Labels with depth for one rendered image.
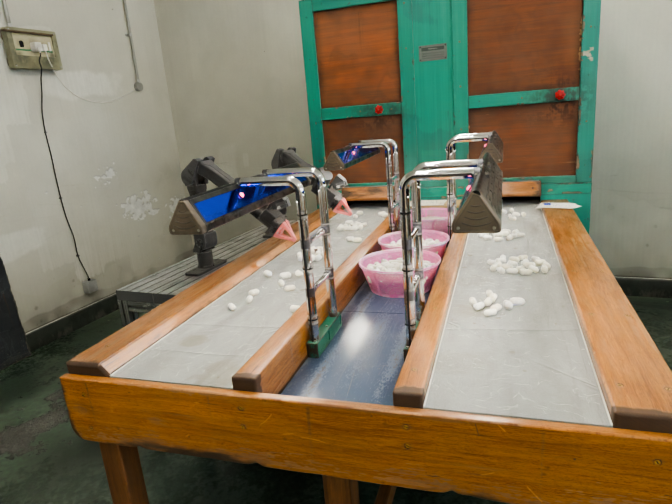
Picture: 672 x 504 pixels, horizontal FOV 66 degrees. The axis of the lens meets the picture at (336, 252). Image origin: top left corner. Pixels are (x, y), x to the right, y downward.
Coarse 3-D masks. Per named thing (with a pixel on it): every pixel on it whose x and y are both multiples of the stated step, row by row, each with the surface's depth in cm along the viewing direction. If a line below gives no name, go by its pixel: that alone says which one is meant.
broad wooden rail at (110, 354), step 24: (312, 216) 252; (288, 240) 210; (240, 264) 180; (264, 264) 185; (192, 288) 158; (216, 288) 157; (168, 312) 140; (192, 312) 143; (120, 336) 126; (144, 336) 126; (72, 360) 115; (96, 360) 114; (120, 360) 117
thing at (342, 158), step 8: (336, 152) 191; (344, 152) 200; (352, 152) 208; (360, 152) 217; (368, 152) 227; (376, 152) 239; (328, 160) 191; (336, 160) 190; (344, 160) 194; (352, 160) 202; (360, 160) 212; (328, 168) 192; (336, 168) 191; (344, 168) 191
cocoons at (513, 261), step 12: (516, 216) 226; (492, 264) 159; (504, 264) 158; (516, 264) 160; (528, 264) 158; (540, 264) 159; (492, 300) 134; (504, 300) 131; (516, 300) 131; (492, 312) 125
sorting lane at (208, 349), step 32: (288, 256) 194; (256, 288) 161; (192, 320) 139; (224, 320) 137; (256, 320) 136; (160, 352) 121; (192, 352) 120; (224, 352) 119; (192, 384) 105; (224, 384) 104
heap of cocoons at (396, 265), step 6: (372, 264) 175; (378, 264) 173; (384, 264) 175; (390, 264) 172; (396, 264) 172; (426, 264) 170; (432, 264) 170; (378, 270) 168; (384, 270) 167; (390, 270) 166; (396, 270) 166; (378, 282) 161; (390, 282) 160; (396, 282) 160; (402, 282) 158; (390, 288) 161; (402, 288) 160
